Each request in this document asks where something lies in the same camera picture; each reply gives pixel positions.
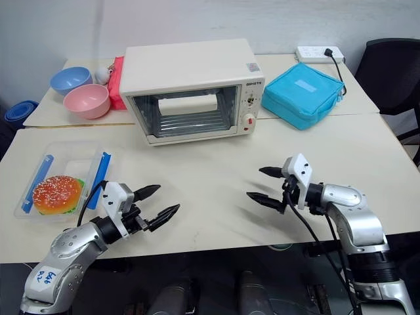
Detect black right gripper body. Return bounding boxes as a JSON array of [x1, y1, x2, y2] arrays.
[[280, 170, 301, 215]]

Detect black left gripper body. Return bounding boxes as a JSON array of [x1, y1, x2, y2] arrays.
[[122, 192, 151, 236]]

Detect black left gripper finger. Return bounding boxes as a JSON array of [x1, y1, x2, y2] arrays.
[[148, 203, 182, 231], [133, 184, 162, 202]]

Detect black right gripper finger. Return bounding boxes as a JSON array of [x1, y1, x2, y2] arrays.
[[259, 166, 284, 179], [246, 192, 285, 215]]

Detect clear plastic container blue clips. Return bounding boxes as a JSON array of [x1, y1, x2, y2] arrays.
[[13, 140, 113, 226]]

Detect cream toaster oven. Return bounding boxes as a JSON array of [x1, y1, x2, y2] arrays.
[[119, 38, 264, 147]]

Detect blue container clip strip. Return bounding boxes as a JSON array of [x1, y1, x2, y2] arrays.
[[20, 154, 55, 213], [86, 151, 112, 209]]

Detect cyan fabric lunch bag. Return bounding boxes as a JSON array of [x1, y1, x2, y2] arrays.
[[261, 63, 346, 132]]

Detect toy hamburger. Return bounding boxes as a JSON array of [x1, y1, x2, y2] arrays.
[[32, 175, 85, 217]]

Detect dark rounded shape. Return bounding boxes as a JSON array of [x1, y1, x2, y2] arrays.
[[237, 270, 274, 315], [153, 278, 198, 315]]

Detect red fabric bag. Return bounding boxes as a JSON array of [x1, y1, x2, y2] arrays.
[[108, 56, 128, 111]]

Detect pink plastic bowl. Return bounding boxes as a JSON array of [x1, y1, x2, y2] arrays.
[[63, 83, 111, 120]]

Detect small white ball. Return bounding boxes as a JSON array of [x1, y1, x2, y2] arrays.
[[94, 67, 111, 85]]

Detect white power strip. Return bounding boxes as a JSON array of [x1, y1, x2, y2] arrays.
[[294, 45, 346, 64]]

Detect blue plastic bowl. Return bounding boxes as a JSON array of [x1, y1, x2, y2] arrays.
[[50, 66, 94, 97]]

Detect rolled blue mat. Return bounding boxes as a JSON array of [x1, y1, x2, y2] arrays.
[[4, 100, 40, 123]]

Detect black office chair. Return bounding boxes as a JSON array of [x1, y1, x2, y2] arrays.
[[354, 38, 420, 169]]

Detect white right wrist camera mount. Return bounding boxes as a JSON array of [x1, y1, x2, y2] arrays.
[[282, 153, 313, 210]]

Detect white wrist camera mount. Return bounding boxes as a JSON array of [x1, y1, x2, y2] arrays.
[[99, 180, 136, 238], [282, 153, 313, 210]]

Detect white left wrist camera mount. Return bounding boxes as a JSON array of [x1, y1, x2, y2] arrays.
[[99, 180, 136, 238]]

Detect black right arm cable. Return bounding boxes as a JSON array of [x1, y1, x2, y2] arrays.
[[281, 177, 359, 315]]

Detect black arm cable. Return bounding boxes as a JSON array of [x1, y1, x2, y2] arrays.
[[281, 177, 359, 315], [76, 180, 109, 228]]

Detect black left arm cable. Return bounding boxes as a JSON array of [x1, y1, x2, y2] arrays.
[[76, 180, 109, 228]]

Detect black plug with cable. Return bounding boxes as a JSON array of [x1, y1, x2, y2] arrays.
[[322, 48, 346, 96]]

